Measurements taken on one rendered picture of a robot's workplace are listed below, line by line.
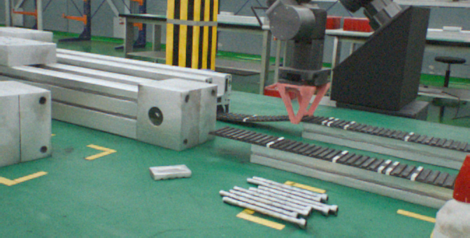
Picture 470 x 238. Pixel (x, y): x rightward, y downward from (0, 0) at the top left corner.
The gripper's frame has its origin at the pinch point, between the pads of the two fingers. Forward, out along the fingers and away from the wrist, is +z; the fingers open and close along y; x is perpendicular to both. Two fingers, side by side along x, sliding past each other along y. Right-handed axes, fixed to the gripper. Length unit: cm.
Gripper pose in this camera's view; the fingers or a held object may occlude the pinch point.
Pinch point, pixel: (301, 117)
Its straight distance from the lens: 91.2
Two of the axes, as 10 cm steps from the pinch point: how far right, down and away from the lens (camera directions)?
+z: -0.6, 9.8, 2.0
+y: -5.1, 1.4, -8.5
